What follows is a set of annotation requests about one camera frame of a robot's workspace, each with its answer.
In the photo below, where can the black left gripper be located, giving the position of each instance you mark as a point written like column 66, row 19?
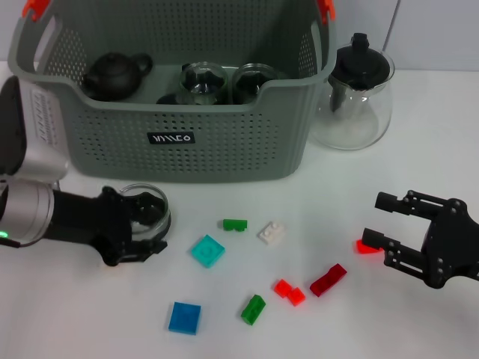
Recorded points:
column 82, row 220

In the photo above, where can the blue square toy plate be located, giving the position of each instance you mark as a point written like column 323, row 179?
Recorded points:
column 184, row 318

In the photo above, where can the grey perforated storage basket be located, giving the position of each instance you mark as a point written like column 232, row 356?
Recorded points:
column 187, row 161

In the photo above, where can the teal square toy plate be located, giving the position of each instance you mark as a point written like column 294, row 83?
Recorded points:
column 207, row 251

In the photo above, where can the glass carafe with black lid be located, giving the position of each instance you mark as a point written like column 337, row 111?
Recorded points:
column 359, row 63

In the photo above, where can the green rectangular toy brick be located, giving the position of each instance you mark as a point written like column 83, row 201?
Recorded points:
column 252, row 309

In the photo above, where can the green notched toy brick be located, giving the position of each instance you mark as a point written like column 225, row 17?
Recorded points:
column 234, row 224

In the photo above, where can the left robot arm with camera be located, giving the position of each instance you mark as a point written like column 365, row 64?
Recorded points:
column 41, row 123

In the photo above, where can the dark clay teapot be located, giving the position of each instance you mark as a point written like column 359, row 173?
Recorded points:
column 112, row 76

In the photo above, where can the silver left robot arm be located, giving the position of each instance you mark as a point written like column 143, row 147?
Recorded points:
column 26, row 213

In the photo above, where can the white two-stud toy plate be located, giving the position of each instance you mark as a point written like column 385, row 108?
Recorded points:
column 270, row 233

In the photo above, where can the bright red toy brick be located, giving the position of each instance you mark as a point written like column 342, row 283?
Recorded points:
column 363, row 248

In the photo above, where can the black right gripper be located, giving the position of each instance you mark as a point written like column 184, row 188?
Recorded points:
column 453, row 247

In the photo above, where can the dark red long toy brick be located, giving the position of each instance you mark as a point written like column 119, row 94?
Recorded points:
column 325, row 282

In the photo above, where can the glass teacup with black sleeve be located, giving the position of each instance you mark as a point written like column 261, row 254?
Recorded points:
column 252, row 84
column 165, row 224
column 167, row 100
column 204, row 84

